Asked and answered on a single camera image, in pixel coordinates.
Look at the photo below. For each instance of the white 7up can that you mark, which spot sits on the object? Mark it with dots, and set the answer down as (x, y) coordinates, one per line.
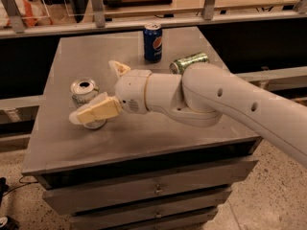
(82, 92)

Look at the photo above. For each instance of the green soda can lying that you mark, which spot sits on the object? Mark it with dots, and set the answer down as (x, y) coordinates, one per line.
(179, 65)

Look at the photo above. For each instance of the orange white bag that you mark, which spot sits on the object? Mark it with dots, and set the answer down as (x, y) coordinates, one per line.
(31, 14)

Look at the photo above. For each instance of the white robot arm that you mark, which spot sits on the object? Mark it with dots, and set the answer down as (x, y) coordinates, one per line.
(199, 97)

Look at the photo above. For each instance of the grey metal rail frame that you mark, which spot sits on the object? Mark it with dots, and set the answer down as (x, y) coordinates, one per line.
(100, 18)

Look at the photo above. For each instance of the grey drawer cabinet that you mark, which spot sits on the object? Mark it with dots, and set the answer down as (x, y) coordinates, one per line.
(137, 172)

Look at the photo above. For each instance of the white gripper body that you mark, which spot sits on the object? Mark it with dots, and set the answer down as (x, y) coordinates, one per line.
(130, 91)

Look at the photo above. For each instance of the can on floor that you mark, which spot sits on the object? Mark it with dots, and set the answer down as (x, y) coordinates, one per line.
(7, 223)

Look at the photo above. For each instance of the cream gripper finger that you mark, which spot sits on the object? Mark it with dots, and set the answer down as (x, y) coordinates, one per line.
(118, 69)
(100, 108)

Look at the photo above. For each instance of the blue pepsi can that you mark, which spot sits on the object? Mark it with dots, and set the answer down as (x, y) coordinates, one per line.
(152, 35)

